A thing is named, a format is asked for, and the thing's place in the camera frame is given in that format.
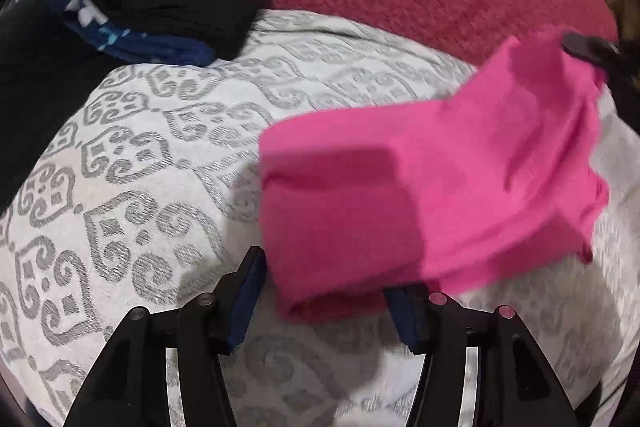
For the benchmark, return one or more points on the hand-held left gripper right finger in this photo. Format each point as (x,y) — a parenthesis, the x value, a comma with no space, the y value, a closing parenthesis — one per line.
(407,317)

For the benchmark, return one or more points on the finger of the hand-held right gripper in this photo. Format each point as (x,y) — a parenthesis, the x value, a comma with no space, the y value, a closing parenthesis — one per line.
(587,49)

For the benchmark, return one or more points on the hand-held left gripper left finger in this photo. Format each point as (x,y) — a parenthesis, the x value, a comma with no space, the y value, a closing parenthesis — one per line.
(245,307)

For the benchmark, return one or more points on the pink pants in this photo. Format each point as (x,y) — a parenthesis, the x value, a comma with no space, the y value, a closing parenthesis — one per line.
(425,182)

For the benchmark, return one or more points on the leopard print cushion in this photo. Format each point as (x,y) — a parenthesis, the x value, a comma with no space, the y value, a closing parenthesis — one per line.
(622,2)

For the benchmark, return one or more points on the grey patterned white blanket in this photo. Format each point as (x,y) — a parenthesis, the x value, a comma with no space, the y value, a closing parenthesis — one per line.
(150,157)

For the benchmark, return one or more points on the folded blue patterned garment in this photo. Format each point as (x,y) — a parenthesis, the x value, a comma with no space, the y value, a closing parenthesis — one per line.
(125,37)

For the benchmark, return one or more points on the large black cloth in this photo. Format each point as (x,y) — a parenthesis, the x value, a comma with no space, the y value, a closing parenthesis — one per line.
(40,82)

